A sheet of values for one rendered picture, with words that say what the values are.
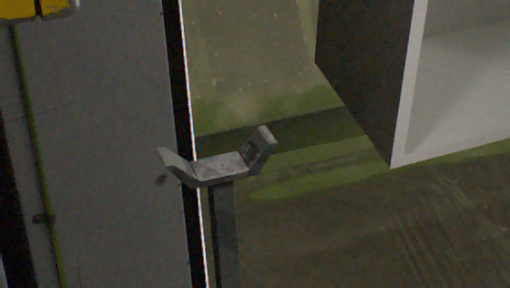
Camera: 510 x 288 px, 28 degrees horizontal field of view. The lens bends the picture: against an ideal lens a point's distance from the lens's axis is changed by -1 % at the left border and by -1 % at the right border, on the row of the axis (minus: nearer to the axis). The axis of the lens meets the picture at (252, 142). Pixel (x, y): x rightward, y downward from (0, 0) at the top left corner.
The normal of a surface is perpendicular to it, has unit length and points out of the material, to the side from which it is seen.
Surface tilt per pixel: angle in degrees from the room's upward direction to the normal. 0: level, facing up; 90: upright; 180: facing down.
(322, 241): 0
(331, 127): 90
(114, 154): 90
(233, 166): 0
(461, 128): 12
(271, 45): 57
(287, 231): 0
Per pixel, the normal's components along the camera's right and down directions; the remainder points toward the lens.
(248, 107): 0.24, -0.08
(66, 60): 0.32, 0.46
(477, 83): 0.02, -0.76
